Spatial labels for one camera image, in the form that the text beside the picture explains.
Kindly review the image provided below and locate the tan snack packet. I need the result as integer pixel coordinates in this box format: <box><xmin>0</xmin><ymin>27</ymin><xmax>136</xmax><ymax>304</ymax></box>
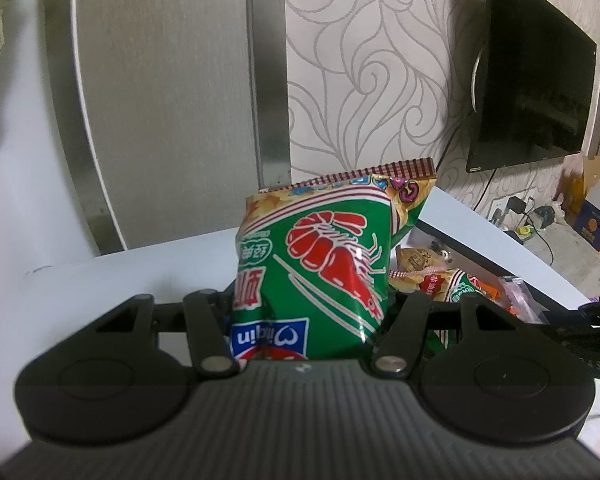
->
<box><xmin>396</xmin><ymin>246</ymin><xmax>449</xmax><ymax>292</ymax></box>

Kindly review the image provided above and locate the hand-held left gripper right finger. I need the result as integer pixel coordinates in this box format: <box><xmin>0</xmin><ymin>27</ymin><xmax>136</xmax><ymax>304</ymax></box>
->
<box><xmin>372</xmin><ymin>291</ymin><xmax>520</xmax><ymax>380</ymax></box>

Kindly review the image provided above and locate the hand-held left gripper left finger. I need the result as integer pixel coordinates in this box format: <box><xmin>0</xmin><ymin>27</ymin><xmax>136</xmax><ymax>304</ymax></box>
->
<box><xmin>94</xmin><ymin>287</ymin><xmax>236</xmax><ymax>379</ymax></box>

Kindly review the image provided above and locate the orange square snack packet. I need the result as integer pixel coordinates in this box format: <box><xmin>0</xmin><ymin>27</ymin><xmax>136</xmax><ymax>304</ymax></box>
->
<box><xmin>480</xmin><ymin>282</ymin><xmax>504</xmax><ymax>307</ymax></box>

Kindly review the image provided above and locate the green shrimp chip bag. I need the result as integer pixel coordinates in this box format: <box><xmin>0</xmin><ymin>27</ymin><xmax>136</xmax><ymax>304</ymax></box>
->
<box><xmin>228</xmin><ymin>157</ymin><xmax>438</xmax><ymax>364</ymax></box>
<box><xmin>420</xmin><ymin>269</ymin><xmax>488</xmax><ymax>356</ymax></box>

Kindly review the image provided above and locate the dark box with white interior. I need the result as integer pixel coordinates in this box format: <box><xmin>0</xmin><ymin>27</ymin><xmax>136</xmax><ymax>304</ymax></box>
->
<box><xmin>387</xmin><ymin>222</ymin><xmax>600</xmax><ymax>332</ymax></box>

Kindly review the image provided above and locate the black wall television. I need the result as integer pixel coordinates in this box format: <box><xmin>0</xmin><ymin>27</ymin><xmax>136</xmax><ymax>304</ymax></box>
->
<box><xmin>466</xmin><ymin>0</ymin><xmax>599</xmax><ymax>175</ymax></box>

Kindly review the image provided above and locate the grey textured wall panel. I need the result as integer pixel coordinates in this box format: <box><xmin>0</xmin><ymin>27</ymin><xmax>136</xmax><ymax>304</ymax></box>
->
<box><xmin>40</xmin><ymin>0</ymin><xmax>291</xmax><ymax>256</ymax></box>

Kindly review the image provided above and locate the tan cardboard box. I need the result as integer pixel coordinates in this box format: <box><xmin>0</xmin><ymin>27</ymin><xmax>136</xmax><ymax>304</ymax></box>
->
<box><xmin>562</xmin><ymin>155</ymin><xmax>600</xmax><ymax>221</ymax></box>

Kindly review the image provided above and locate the clear packet of white candies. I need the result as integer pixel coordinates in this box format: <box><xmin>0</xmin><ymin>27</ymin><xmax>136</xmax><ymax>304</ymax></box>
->
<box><xmin>497</xmin><ymin>275</ymin><xmax>544</xmax><ymax>324</ymax></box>

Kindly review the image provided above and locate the black floor cable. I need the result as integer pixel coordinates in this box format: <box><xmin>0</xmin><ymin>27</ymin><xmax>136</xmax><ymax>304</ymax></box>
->
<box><xmin>525</xmin><ymin>210</ymin><xmax>557</xmax><ymax>267</ymax></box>

